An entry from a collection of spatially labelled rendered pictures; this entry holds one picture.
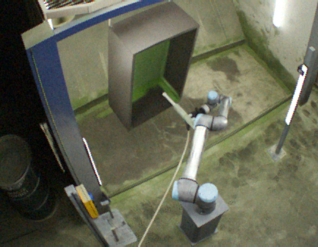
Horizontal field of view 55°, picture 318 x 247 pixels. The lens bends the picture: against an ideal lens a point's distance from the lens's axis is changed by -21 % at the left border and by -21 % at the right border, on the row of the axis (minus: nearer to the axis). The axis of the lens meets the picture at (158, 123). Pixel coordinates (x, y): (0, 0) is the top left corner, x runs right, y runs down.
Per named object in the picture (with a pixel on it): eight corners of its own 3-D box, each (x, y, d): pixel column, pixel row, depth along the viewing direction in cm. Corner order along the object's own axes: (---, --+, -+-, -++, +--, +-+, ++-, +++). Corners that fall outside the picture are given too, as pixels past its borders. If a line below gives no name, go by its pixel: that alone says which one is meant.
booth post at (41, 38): (97, 221, 342) (25, 50, 158) (89, 207, 352) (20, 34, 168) (111, 215, 347) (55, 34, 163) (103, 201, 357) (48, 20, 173)
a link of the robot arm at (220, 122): (227, 123, 290) (232, 94, 349) (212, 120, 292) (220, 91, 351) (225, 136, 295) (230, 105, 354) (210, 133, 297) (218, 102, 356)
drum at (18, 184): (17, 223, 335) (-17, 188, 264) (15, 180, 369) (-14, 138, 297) (60, 221, 340) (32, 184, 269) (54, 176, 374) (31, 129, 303)
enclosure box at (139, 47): (108, 104, 362) (108, 26, 256) (159, 76, 382) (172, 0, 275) (128, 131, 351) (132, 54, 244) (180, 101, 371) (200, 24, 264)
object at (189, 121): (197, 137, 359) (197, 123, 340) (194, 140, 358) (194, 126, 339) (167, 104, 382) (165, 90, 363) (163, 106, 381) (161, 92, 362)
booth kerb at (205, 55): (63, 123, 411) (61, 116, 401) (62, 122, 412) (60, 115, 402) (244, 45, 486) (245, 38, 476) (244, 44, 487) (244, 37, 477)
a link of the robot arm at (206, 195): (212, 209, 271) (216, 201, 256) (192, 206, 274) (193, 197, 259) (217, 193, 279) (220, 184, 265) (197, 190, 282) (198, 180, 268)
